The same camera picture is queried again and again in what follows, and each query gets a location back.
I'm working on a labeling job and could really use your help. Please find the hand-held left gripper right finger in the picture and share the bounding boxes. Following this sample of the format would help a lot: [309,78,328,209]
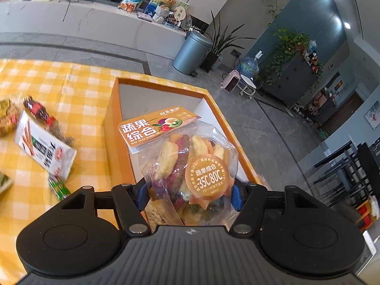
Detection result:
[230,183,323,235]

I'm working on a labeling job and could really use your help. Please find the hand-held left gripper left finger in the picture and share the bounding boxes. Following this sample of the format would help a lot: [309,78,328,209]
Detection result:
[58,184,152,236]

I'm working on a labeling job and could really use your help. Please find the mixed fruit crisps bag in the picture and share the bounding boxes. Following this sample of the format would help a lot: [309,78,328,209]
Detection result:
[118,106,239,226]

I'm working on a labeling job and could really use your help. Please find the orange cardboard box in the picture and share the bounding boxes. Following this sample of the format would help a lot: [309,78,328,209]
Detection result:
[102,76,271,219]

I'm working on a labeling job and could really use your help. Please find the waffle packet with yellow label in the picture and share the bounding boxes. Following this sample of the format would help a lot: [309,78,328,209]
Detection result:
[0,95,23,138]

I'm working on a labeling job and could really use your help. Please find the cracker packet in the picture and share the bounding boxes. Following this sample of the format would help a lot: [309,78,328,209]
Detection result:
[142,199,183,233]

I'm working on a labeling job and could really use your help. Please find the green snack tube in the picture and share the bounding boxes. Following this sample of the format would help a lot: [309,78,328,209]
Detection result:
[47,175,72,201]

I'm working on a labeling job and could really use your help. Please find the white snack stick packet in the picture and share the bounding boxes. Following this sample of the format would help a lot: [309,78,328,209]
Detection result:
[14,110,78,181]

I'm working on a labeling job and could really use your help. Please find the pink heater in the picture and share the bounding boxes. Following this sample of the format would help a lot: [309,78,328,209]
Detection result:
[220,70,242,93]

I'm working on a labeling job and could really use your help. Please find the white round stool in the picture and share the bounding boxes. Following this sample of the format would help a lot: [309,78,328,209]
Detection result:
[239,74,257,100]

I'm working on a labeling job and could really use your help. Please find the dark grey cabinet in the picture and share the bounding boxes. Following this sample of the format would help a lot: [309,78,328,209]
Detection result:
[261,53,319,106]

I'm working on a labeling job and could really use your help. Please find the blue water bottle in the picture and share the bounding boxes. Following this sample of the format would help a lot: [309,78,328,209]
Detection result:
[239,50,265,79]

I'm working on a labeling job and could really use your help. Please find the black chair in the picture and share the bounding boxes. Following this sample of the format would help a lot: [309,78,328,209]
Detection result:
[313,138,380,208]

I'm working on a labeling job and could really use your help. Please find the yellow checked tablecloth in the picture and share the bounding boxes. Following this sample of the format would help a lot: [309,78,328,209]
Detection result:
[0,59,149,276]

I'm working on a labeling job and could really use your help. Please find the pale bread packet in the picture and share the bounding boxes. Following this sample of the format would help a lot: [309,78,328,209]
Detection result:
[0,171,14,198]

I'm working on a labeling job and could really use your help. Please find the potted long-leaf plant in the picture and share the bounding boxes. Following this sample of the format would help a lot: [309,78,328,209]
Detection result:
[199,10,256,72]

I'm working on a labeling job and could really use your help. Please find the grey trash can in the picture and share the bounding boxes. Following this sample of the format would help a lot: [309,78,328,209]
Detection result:
[172,30,213,77]

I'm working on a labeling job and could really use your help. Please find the ivy plant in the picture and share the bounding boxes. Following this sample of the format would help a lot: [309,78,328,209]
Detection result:
[263,27,324,86]

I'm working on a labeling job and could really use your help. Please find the white marble television console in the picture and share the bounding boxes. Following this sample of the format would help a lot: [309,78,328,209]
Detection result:
[0,0,190,63]

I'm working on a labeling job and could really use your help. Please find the round paper fan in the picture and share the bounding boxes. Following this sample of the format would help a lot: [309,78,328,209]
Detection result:
[173,6,188,26]

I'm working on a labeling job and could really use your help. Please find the teddy bear in white basket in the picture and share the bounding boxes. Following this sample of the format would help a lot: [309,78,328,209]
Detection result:
[153,0,176,24]

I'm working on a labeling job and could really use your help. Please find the white wall poster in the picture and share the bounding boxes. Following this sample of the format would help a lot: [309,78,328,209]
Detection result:
[364,101,380,131]

